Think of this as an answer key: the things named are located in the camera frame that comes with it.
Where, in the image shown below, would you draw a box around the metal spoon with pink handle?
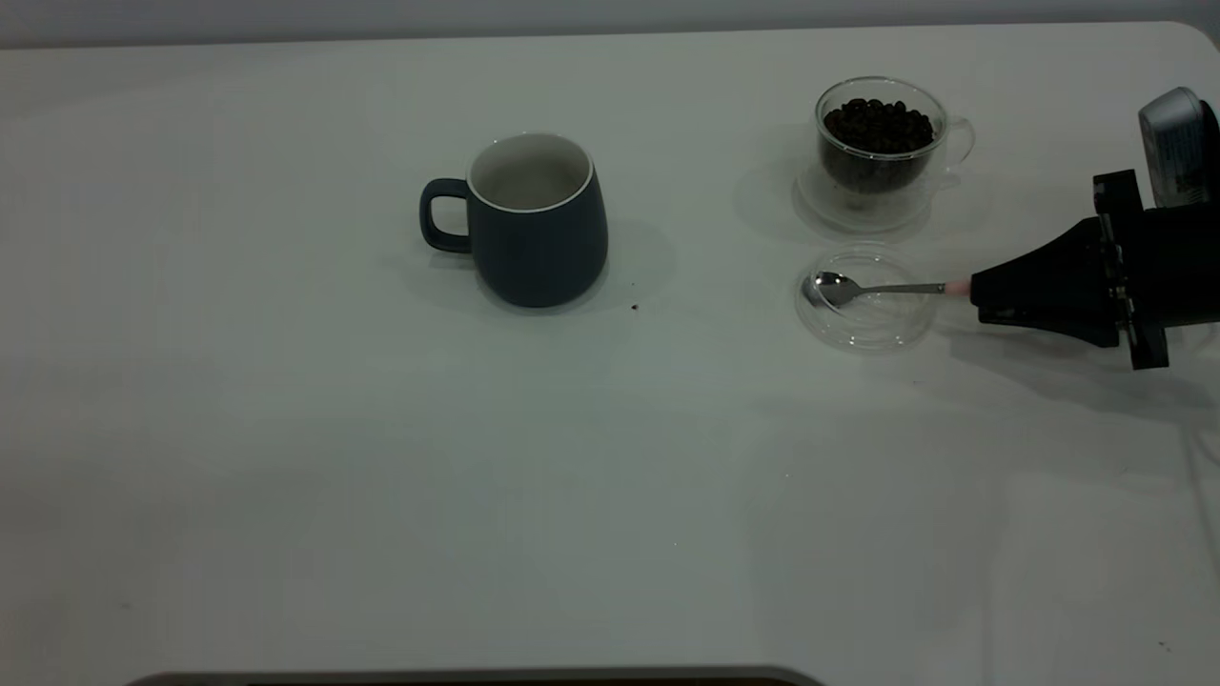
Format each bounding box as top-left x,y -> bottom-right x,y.
803,271 -> 975,310

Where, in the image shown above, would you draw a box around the clear glass cup with handle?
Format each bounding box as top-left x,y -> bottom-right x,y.
813,76 -> 976,215

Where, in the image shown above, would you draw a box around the clear glass saucer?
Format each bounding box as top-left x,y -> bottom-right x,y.
794,157 -> 940,234

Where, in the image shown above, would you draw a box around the clear round glass lid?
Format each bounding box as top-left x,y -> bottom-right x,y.
794,242 -> 940,355

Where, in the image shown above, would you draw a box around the dark blue-grey ceramic mug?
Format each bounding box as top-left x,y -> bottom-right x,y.
419,132 -> 610,310

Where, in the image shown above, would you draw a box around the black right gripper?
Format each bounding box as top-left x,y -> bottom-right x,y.
970,170 -> 1220,372

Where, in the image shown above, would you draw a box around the dark coffee beans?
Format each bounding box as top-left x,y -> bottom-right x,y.
820,97 -> 937,194

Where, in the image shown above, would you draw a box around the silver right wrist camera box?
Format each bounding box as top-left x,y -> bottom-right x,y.
1138,86 -> 1220,209

